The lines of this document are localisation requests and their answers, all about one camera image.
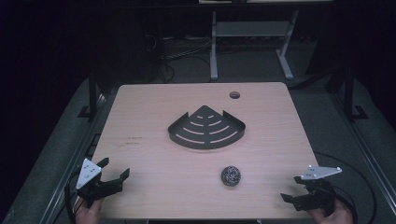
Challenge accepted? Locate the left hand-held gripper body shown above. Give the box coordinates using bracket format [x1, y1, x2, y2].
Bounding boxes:
[76, 158, 124, 208]

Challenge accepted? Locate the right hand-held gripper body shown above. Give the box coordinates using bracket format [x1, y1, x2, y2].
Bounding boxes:
[299, 164, 344, 217]

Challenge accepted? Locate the steel wool scouring ball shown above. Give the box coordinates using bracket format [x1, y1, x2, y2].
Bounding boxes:
[220, 165, 243, 188]

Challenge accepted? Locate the black metal corner shelf rack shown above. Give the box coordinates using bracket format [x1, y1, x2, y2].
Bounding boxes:
[167, 105, 247, 150]

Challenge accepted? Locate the person's right hand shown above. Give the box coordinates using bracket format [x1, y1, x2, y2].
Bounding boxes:
[305, 199, 355, 224]

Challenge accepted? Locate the person's left hand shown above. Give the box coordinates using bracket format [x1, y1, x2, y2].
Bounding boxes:
[74, 198, 105, 224]

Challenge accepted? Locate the aluminium frame rail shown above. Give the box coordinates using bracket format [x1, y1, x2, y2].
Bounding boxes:
[38, 91, 108, 224]
[332, 91, 396, 206]

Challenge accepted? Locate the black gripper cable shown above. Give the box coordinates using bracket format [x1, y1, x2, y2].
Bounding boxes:
[313, 150, 378, 224]
[63, 171, 82, 224]
[332, 185, 359, 224]

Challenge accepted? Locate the black upright post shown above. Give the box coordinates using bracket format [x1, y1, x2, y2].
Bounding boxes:
[343, 66, 370, 123]
[78, 68, 100, 121]

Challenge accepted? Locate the bundle of floor cables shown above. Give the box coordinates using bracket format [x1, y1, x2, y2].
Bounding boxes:
[143, 33, 213, 83]

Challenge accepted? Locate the white metal desk frame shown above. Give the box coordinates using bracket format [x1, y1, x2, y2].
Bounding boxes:
[198, 0, 334, 82]

